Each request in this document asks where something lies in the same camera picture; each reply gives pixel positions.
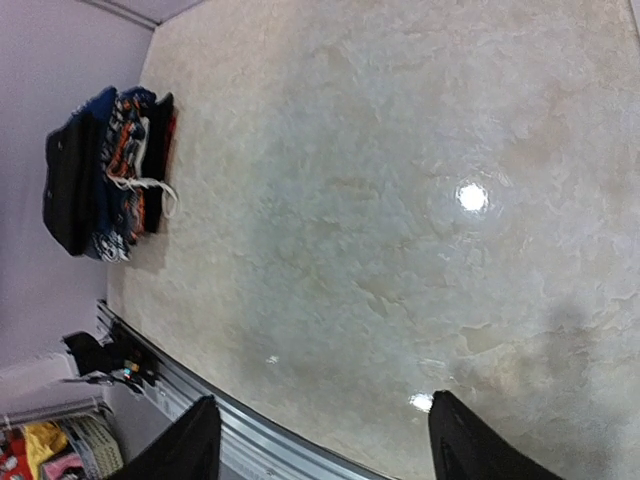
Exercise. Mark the navy blue t-shirt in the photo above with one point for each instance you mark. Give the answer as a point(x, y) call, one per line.
point(118, 189)

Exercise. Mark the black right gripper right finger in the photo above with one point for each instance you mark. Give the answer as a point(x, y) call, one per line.
point(463, 446)

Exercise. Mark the colourful clothes in background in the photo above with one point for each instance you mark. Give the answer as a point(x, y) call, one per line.
point(67, 441)

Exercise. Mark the aluminium front rail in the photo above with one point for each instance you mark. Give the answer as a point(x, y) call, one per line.
point(252, 446)

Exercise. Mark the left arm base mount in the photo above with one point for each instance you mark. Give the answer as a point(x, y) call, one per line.
point(122, 359)

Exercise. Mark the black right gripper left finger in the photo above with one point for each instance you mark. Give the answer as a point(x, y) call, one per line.
point(188, 449)

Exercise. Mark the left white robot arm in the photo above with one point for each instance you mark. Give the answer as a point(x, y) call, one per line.
point(47, 380)

